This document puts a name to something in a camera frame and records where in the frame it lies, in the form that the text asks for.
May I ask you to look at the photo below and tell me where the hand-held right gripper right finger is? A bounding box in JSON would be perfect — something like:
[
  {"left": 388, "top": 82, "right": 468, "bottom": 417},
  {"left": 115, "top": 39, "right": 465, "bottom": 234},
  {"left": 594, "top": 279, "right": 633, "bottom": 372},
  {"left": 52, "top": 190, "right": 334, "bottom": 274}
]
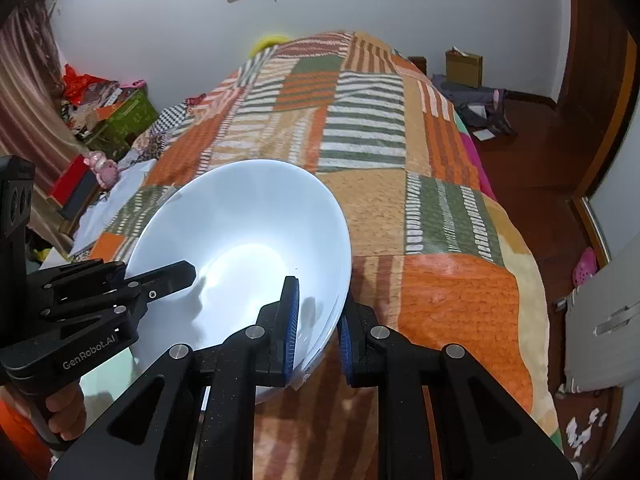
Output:
[{"left": 337, "top": 300, "right": 578, "bottom": 480}]

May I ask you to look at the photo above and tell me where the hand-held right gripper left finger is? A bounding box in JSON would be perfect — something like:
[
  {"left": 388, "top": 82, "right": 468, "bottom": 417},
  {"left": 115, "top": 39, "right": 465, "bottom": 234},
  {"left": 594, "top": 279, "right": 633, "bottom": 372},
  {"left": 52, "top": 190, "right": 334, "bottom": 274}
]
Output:
[{"left": 47, "top": 275, "right": 301, "bottom": 480}]

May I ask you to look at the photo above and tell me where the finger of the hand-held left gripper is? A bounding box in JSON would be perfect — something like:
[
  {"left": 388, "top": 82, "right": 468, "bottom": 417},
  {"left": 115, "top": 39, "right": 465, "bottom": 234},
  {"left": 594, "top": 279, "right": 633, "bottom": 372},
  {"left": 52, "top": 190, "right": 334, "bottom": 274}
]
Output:
[
  {"left": 42, "top": 260, "right": 197, "bottom": 322},
  {"left": 27, "top": 259, "right": 127, "bottom": 292}
]

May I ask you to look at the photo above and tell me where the white bowl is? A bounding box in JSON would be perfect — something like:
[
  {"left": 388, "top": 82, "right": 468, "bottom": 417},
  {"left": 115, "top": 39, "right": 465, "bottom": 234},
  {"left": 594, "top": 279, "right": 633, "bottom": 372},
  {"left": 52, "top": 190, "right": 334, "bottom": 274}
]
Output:
[{"left": 125, "top": 159, "right": 353, "bottom": 406}]

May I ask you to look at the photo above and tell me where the person's left hand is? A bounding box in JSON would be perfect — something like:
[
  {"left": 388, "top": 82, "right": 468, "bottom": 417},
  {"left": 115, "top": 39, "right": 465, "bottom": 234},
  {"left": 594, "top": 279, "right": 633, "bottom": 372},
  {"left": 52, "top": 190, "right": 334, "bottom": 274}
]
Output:
[{"left": 42, "top": 385, "right": 87, "bottom": 442}]

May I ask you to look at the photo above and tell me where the dark blue box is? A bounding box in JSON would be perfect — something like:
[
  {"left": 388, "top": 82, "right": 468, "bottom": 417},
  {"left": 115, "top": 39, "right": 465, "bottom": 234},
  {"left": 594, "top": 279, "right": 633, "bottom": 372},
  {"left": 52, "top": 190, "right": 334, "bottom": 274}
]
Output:
[{"left": 60, "top": 170, "right": 98, "bottom": 221}]

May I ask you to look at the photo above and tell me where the red box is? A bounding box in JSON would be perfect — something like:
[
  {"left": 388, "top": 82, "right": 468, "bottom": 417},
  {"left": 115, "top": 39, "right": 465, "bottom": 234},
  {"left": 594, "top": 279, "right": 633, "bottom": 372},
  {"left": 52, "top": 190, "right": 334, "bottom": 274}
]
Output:
[{"left": 50, "top": 155, "right": 93, "bottom": 206}]

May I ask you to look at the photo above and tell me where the light blue cloth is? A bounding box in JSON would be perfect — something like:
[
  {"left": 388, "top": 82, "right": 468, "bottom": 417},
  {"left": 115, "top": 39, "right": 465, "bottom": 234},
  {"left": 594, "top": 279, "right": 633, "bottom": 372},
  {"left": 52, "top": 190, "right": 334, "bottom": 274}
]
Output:
[{"left": 75, "top": 160, "right": 161, "bottom": 256}]

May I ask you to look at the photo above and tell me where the pink toy figure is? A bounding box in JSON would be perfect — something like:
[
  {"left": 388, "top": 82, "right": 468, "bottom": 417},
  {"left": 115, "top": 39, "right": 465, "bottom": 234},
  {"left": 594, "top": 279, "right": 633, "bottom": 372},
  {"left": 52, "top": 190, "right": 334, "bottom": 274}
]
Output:
[{"left": 85, "top": 151, "right": 123, "bottom": 187}]

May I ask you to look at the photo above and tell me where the orange striped blanket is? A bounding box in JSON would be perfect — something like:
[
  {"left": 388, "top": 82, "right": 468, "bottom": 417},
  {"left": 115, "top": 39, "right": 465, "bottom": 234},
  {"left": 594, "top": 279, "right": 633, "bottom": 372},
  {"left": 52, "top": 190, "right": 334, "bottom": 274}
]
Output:
[{"left": 75, "top": 30, "right": 561, "bottom": 480}]

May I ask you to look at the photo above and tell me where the patchwork quilt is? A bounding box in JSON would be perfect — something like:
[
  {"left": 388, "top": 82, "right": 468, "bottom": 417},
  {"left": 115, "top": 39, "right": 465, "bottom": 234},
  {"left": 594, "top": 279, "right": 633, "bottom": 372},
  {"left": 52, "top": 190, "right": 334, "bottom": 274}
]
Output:
[{"left": 132, "top": 92, "right": 211, "bottom": 166}]

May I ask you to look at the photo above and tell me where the green box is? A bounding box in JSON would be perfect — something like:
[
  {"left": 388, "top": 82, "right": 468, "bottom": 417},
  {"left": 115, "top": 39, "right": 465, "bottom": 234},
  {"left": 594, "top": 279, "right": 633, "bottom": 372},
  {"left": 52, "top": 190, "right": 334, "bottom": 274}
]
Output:
[{"left": 82, "top": 91, "right": 160, "bottom": 158}]

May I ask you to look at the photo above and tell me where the striped curtain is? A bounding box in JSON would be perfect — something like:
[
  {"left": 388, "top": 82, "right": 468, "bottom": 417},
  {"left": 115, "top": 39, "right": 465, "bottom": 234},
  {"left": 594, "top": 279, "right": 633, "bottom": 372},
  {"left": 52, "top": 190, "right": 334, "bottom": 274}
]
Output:
[{"left": 0, "top": 0, "right": 76, "bottom": 256}]

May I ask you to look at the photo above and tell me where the red plastic bag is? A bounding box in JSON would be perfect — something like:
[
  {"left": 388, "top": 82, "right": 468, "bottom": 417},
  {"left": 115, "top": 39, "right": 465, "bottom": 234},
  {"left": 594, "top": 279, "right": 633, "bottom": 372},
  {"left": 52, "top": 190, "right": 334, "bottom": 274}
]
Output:
[{"left": 62, "top": 64, "right": 108, "bottom": 106}]

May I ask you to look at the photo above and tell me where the pink shoe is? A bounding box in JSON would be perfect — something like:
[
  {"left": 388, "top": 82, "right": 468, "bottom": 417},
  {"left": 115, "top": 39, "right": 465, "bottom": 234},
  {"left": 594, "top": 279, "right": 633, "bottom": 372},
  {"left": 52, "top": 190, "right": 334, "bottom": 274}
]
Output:
[{"left": 572, "top": 247, "right": 598, "bottom": 286}]

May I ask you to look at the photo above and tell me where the white plastic panel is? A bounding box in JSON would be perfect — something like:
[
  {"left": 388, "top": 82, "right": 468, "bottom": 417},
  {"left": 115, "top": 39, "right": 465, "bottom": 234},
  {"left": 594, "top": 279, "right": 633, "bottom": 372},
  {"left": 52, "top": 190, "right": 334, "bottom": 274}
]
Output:
[{"left": 565, "top": 230, "right": 640, "bottom": 393}]

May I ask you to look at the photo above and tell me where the pile of dark clothes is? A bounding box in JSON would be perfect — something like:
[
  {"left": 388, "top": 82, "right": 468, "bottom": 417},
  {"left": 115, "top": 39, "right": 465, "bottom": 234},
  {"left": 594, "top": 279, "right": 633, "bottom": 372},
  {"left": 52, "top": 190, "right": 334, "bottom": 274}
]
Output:
[{"left": 432, "top": 74, "right": 518, "bottom": 136}]

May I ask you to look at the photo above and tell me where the brown cardboard box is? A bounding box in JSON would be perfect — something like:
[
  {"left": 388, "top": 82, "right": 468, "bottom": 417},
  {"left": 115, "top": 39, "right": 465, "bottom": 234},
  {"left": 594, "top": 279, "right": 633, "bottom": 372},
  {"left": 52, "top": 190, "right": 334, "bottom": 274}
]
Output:
[{"left": 445, "top": 49, "right": 483, "bottom": 88}]

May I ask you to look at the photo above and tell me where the wooden door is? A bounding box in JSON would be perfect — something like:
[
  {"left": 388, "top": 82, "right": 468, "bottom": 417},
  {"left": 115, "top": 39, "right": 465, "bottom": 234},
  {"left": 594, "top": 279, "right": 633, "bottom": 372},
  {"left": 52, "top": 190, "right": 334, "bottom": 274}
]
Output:
[{"left": 555, "top": 0, "right": 640, "bottom": 201}]

